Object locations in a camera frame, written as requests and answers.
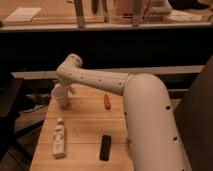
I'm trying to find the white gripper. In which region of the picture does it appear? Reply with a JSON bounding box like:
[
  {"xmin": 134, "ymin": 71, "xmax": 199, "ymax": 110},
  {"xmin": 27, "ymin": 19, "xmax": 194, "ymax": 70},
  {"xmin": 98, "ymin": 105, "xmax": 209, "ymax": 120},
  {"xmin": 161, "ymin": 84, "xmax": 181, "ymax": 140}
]
[{"xmin": 58, "ymin": 80, "xmax": 76, "ymax": 94}]

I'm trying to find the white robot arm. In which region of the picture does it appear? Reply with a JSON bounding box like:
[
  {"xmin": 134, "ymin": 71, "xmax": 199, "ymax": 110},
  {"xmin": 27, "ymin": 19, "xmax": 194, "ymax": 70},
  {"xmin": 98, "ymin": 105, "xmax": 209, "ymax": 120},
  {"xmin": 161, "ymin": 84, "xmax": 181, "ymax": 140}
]
[{"xmin": 56, "ymin": 54, "xmax": 192, "ymax": 171}]

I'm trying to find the orange oblong object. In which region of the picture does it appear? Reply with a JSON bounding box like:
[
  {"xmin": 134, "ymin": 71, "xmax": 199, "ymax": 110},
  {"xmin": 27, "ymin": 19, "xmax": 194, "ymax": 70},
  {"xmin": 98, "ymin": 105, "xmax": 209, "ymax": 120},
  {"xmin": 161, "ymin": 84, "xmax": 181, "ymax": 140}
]
[{"xmin": 104, "ymin": 94, "xmax": 111, "ymax": 110}]

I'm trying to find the white plastic bottle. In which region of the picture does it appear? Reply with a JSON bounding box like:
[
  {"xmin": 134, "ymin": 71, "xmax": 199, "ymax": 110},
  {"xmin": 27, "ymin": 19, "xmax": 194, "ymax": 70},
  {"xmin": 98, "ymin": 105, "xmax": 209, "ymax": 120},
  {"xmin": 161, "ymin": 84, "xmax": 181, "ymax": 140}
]
[{"xmin": 53, "ymin": 118, "xmax": 65, "ymax": 159}]

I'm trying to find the black rectangular block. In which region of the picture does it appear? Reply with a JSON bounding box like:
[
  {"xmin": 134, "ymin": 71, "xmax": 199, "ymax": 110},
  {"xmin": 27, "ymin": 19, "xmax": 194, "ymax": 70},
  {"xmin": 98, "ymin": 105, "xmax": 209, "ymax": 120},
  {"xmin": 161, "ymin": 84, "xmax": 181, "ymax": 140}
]
[{"xmin": 99, "ymin": 135, "xmax": 111, "ymax": 161}]

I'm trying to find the dark chair at left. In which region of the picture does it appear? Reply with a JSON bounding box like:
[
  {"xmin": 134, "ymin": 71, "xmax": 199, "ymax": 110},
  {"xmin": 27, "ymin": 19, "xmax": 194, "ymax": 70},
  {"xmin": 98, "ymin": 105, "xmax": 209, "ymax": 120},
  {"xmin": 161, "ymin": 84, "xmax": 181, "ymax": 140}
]
[{"xmin": 0, "ymin": 78, "xmax": 23, "ymax": 161}]

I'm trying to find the white paper sheet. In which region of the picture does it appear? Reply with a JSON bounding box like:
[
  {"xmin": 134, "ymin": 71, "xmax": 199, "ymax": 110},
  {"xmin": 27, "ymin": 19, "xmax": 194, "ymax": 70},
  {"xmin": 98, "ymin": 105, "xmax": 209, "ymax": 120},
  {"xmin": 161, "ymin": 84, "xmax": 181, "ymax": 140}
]
[{"xmin": 5, "ymin": 7, "xmax": 40, "ymax": 22}]

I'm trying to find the dark panel at right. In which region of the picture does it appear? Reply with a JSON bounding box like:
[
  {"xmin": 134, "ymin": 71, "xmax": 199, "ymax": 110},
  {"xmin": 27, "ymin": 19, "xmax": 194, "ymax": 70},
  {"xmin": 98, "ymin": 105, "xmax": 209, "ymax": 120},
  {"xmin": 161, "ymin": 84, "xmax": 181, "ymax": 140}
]
[{"xmin": 175, "ymin": 55, "xmax": 213, "ymax": 171}]

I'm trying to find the wooden shelf post left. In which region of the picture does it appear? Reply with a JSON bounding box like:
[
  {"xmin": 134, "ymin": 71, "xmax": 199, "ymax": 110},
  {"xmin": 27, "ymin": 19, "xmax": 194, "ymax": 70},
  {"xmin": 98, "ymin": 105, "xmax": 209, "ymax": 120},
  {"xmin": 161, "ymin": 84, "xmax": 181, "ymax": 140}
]
[{"xmin": 74, "ymin": 0, "xmax": 85, "ymax": 28}]

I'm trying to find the wooden shelf post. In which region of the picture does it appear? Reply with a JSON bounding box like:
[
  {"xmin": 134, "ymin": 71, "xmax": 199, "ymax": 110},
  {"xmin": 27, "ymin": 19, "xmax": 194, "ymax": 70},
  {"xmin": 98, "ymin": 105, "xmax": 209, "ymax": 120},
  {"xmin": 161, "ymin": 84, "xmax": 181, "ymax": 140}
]
[
  {"xmin": 132, "ymin": 0, "xmax": 142, "ymax": 27},
  {"xmin": 74, "ymin": 0, "xmax": 85, "ymax": 28}
]

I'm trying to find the wooden shelf post right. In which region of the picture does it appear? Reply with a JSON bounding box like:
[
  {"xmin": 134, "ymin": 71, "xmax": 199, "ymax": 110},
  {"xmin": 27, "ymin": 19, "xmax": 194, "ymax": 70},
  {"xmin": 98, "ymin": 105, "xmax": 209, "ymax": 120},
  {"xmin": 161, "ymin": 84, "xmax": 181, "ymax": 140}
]
[{"xmin": 132, "ymin": 0, "xmax": 142, "ymax": 27}]

